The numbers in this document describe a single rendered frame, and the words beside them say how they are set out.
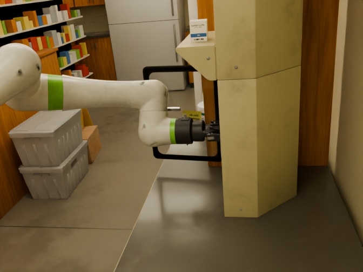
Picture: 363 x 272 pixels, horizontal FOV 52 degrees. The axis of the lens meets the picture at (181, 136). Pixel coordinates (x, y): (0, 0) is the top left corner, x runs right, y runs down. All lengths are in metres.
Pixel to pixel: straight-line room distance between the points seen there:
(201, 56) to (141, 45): 5.17
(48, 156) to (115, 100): 2.11
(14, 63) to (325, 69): 1.05
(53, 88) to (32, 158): 2.22
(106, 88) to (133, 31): 4.99
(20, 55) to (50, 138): 2.18
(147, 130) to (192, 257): 0.44
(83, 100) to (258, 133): 0.56
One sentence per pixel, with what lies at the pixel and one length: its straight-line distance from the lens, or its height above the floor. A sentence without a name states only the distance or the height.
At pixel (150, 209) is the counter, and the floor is 0.94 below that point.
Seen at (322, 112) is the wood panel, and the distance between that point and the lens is 1.55.
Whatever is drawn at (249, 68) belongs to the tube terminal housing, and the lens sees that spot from 1.09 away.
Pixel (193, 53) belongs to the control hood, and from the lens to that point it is 1.09.
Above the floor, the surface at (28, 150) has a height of 0.48.
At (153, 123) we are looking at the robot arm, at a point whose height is 1.24.
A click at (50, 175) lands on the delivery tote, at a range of 3.41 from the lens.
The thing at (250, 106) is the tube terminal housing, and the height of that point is 1.33.
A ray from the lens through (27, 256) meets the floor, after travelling 2.96.
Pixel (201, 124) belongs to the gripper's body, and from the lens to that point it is 1.28.
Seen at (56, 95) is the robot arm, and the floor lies 1.39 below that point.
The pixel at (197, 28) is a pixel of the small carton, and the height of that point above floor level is 1.55.
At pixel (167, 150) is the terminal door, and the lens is 1.58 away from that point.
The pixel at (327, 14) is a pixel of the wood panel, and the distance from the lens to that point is 1.47.
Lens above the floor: 1.68
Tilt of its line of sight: 22 degrees down
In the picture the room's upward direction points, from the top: 5 degrees counter-clockwise
